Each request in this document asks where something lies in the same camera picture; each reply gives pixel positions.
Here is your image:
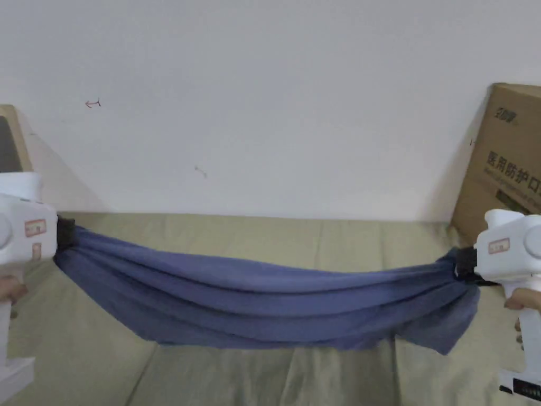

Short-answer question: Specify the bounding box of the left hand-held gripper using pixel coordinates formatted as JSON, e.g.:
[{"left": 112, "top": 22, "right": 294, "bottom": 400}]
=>
[{"left": 0, "top": 171, "right": 77, "bottom": 402}]

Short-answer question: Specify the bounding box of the brown cardboard carton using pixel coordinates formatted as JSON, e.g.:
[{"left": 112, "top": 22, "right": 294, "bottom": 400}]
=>
[{"left": 450, "top": 82, "right": 541, "bottom": 257}]

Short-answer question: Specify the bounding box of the bed with beige sheet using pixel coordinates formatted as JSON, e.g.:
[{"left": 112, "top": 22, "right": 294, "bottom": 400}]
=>
[{"left": 0, "top": 211, "right": 541, "bottom": 406}]

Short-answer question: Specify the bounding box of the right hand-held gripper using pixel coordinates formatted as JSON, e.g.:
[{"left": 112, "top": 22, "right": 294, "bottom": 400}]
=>
[{"left": 455, "top": 209, "right": 541, "bottom": 402}]

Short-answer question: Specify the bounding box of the beige framed dark panel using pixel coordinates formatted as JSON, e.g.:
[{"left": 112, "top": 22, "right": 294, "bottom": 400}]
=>
[{"left": 0, "top": 105, "right": 35, "bottom": 174}]

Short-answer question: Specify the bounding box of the dark blue shirt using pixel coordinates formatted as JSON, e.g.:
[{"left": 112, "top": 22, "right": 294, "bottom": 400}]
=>
[{"left": 54, "top": 224, "right": 481, "bottom": 356}]

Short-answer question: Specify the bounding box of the person's right hand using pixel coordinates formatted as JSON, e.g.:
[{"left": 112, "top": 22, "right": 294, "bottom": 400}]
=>
[{"left": 505, "top": 289, "right": 541, "bottom": 348}]

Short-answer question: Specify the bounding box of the person's left hand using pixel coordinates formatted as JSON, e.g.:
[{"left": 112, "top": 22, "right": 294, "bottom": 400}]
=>
[{"left": 0, "top": 275, "right": 29, "bottom": 305}]

